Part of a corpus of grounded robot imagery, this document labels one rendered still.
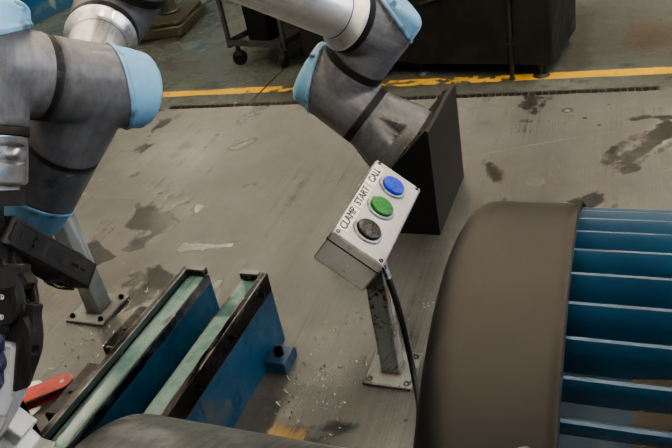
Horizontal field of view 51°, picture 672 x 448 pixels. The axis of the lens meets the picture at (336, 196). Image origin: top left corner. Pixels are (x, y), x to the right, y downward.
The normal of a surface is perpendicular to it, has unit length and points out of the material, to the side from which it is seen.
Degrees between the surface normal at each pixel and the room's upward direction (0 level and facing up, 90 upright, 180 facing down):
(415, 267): 0
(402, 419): 0
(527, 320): 22
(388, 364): 90
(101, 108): 116
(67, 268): 88
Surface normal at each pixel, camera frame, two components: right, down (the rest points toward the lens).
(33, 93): 0.63, 0.53
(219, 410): 0.92, 0.03
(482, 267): -0.22, -0.76
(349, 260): -0.34, 0.51
